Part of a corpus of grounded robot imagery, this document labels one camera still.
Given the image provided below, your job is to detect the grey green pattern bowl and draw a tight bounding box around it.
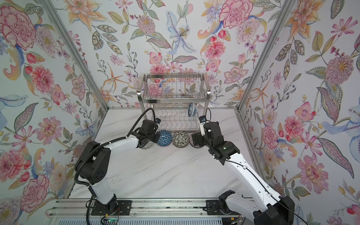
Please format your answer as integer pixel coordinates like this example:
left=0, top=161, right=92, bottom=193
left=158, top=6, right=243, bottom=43
left=142, top=141, right=154, bottom=150

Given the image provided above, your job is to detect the blue triangle pattern bowl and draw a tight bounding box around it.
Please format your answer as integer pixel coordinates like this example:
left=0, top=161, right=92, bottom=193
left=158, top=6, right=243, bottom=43
left=157, top=130, right=173, bottom=147

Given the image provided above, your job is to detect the blue white floral bowl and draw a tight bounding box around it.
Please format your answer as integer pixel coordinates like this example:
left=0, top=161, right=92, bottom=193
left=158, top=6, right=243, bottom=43
left=187, top=103, right=198, bottom=117

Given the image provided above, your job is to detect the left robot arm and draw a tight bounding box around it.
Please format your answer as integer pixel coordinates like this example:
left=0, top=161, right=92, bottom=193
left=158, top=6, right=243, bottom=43
left=74, top=118, right=161, bottom=214

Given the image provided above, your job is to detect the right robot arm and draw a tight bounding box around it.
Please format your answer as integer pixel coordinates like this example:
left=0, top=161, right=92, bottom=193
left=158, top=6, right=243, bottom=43
left=192, top=116, right=295, bottom=225

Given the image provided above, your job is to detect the steel two-tier dish rack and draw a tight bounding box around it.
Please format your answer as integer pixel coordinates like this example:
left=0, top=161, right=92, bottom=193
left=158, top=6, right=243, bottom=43
left=136, top=73, right=211, bottom=133

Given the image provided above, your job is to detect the purple striped bowl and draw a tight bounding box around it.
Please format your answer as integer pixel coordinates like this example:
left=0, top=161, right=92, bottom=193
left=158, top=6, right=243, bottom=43
left=189, top=135, right=197, bottom=148

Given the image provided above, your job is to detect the green leaf pattern bowl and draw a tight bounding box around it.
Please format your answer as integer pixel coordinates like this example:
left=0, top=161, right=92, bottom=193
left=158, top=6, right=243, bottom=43
left=172, top=131, right=190, bottom=148

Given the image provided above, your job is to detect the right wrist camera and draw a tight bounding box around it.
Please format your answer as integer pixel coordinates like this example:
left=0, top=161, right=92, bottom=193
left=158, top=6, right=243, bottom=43
left=198, top=115, right=207, bottom=136

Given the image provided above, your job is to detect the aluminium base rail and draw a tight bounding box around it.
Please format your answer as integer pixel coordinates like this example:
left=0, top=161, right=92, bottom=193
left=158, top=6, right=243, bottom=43
left=45, top=197, right=268, bottom=219

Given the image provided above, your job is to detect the left aluminium frame post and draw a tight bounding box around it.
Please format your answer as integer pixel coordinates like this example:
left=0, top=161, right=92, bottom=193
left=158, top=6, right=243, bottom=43
left=39, top=0, right=109, bottom=112

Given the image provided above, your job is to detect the aluminium frame post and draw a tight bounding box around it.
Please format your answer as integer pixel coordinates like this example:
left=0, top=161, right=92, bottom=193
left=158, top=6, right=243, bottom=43
left=39, top=0, right=109, bottom=112
left=238, top=0, right=294, bottom=113

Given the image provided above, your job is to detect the right aluminium frame post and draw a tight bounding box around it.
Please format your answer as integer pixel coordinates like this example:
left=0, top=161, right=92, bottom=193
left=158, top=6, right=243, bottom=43
left=238, top=0, right=294, bottom=113

